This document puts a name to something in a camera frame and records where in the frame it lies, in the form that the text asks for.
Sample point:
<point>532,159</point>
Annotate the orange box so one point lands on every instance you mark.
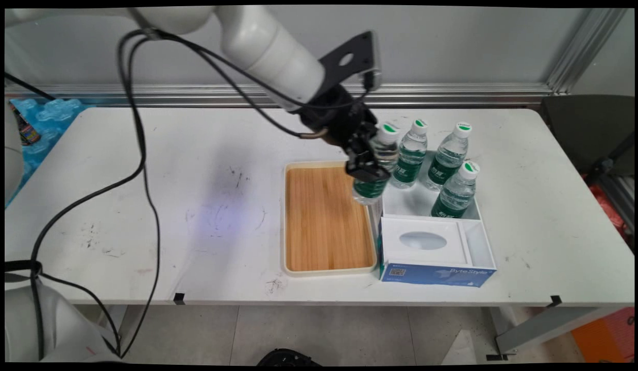
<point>607,337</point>

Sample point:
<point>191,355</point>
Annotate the dark printed can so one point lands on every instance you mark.
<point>28,131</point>

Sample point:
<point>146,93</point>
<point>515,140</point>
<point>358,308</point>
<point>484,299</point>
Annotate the white box with blue side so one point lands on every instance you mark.
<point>435,252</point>

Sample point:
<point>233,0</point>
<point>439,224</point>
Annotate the blue bubble wrap sheet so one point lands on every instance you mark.
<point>51,121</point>

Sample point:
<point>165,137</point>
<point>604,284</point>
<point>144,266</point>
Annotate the bamboo tray with cream rim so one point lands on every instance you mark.
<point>321,226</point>

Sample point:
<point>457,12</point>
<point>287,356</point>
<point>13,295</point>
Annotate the aluminium side frame bar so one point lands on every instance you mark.
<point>619,193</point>

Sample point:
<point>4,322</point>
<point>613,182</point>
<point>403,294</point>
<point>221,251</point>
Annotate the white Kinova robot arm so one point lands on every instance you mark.
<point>267,51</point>

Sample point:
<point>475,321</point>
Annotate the black wrist camera mount plate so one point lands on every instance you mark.
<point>350,56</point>

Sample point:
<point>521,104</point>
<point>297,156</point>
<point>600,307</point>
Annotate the red bag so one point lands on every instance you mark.
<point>607,206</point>

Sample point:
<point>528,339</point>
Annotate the black round floor object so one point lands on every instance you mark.
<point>288,358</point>

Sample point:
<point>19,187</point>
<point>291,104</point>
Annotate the white table leg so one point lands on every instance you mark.
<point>540,327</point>
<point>131,319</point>

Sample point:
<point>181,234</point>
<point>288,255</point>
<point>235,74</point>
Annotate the slanted aluminium frame post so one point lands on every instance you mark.
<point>582,51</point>

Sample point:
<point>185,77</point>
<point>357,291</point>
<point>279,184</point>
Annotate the horizontal aluminium frame rail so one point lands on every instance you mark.
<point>453,95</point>

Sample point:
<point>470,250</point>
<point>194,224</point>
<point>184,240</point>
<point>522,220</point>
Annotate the water bottle with green label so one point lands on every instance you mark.
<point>447,157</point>
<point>457,196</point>
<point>409,159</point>
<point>383,152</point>

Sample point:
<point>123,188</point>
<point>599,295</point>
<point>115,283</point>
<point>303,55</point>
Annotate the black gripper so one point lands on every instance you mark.
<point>337,118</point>

